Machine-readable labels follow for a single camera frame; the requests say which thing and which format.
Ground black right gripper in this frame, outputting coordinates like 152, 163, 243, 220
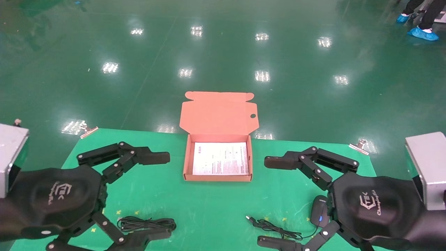
264, 146, 446, 251

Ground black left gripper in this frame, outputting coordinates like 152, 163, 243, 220
0, 142, 172, 251

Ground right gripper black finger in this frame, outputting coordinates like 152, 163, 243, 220
257, 220, 363, 251

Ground black data cable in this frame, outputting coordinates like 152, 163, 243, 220
117, 216, 177, 233

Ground black wired mouse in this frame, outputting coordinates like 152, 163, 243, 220
245, 195, 330, 242

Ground orange cardboard box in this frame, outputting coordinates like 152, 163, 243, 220
179, 91, 260, 182

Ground silver binder clip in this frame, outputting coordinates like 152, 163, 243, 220
349, 139, 370, 156
80, 126, 99, 139

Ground green table mat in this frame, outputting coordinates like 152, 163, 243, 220
10, 128, 412, 251

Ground white printed paper sheet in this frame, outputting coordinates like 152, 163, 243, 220
192, 142, 250, 176

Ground person's black trouser legs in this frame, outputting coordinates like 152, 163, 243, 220
402, 0, 446, 30

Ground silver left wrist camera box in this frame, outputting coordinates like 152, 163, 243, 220
0, 123, 29, 199

